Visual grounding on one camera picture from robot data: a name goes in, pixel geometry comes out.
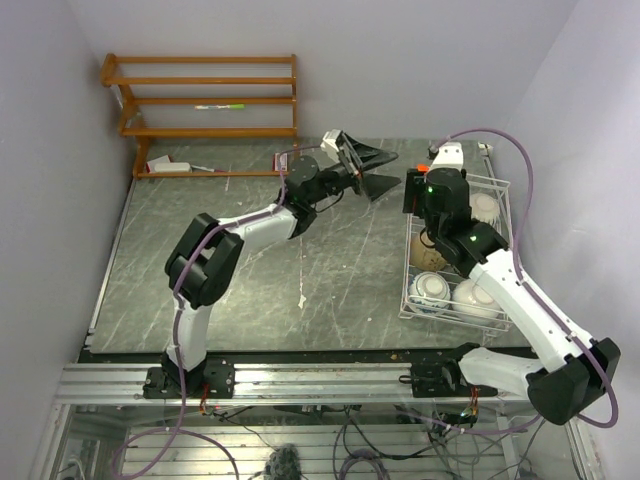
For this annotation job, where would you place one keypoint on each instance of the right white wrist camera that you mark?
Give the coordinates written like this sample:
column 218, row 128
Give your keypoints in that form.
column 448, row 155

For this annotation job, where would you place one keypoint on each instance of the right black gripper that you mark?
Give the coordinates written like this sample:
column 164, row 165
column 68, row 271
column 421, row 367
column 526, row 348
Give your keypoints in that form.
column 416, row 189

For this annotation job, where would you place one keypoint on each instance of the cream patterned bowl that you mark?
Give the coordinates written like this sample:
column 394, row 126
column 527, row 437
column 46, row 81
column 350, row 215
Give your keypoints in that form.
column 484, row 208

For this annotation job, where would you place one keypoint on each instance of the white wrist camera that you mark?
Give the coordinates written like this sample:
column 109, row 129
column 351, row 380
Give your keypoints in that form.
column 448, row 155
column 332, row 144

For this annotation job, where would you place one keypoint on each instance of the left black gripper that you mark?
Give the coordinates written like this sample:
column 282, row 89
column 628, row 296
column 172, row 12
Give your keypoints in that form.
column 368, row 157

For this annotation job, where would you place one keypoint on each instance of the green white marker pen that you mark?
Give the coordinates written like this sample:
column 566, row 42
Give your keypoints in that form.
column 211, row 107

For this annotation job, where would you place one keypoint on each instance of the white box on shelf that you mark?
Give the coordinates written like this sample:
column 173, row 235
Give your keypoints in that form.
column 165, row 164

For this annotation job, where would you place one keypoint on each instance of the blue white porcelain bowl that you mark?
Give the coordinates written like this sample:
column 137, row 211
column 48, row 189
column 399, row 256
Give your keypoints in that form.
column 428, row 293

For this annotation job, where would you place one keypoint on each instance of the red white small card box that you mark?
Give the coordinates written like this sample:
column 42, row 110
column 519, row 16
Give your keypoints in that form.
column 280, row 162

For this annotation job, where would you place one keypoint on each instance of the pink pen on shelf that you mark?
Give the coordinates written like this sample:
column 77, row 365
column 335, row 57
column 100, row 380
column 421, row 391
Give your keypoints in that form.
column 207, row 169

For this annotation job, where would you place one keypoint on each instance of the brown ceramic bowl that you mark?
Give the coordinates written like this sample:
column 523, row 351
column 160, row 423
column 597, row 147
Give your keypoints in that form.
column 423, row 255

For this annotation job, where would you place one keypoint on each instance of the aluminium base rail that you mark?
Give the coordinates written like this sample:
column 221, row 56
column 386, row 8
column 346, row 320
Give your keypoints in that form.
column 270, row 378

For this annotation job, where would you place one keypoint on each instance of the wooden shelf rack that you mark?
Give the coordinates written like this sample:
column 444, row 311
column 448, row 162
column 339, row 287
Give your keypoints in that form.
column 158, row 94

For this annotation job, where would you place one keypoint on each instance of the plain white bowl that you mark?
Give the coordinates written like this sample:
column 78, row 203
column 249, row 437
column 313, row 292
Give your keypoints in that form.
column 473, row 304

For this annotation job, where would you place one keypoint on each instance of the white wire dish rack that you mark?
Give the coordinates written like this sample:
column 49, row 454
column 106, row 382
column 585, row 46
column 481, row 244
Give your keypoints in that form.
column 463, row 252

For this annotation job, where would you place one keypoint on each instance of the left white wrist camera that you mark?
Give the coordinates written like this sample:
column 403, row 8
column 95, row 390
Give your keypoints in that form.
column 332, row 144

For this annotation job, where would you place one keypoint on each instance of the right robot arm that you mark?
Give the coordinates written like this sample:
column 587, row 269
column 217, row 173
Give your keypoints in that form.
column 570, row 369

